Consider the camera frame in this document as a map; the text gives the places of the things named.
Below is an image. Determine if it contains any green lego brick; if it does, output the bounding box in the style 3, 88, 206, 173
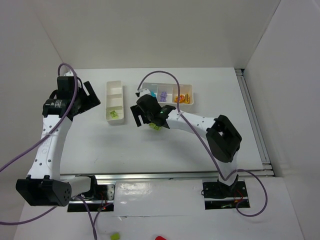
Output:
149, 123, 162, 131
109, 110, 119, 119

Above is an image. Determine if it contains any teal lego brick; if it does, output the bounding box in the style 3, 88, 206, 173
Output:
150, 91, 157, 98

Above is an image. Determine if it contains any small white divided tray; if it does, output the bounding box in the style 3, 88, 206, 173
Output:
105, 80, 125, 126

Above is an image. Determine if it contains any large white three-compartment tray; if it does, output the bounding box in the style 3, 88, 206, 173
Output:
141, 83, 194, 107

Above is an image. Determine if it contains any orange oval lego piece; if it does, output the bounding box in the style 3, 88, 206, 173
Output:
174, 94, 185, 104

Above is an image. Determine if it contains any yellow orange lego brick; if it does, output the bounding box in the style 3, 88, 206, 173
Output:
184, 93, 192, 104

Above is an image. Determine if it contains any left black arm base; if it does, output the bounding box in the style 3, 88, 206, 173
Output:
67, 183, 116, 213

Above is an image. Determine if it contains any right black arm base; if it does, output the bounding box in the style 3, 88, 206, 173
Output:
200, 181, 250, 210

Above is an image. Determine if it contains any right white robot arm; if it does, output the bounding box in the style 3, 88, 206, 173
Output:
130, 88, 242, 199

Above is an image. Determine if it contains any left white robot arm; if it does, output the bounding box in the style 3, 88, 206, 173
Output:
15, 74, 101, 207

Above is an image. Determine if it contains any red object at bottom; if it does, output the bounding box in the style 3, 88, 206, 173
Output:
155, 235, 167, 240

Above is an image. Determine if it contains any green lego on foreground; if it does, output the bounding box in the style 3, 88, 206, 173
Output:
110, 232, 121, 240

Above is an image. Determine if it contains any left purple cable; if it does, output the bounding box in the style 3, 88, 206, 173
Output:
0, 62, 98, 240

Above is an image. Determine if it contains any purple cable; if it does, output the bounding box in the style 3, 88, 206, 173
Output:
136, 71, 269, 217
0, 62, 98, 240

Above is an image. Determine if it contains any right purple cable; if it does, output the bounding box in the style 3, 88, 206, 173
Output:
136, 71, 269, 217

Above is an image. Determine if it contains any aluminium rail right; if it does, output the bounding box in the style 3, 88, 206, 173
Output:
234, 68, 275, 177

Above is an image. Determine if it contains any aluminium rail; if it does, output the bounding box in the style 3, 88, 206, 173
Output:
234, 68, 275, 177
60, 168, 275, 185

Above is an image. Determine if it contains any aluminium rail front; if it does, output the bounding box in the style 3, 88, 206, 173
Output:
60, 168, 275, 185

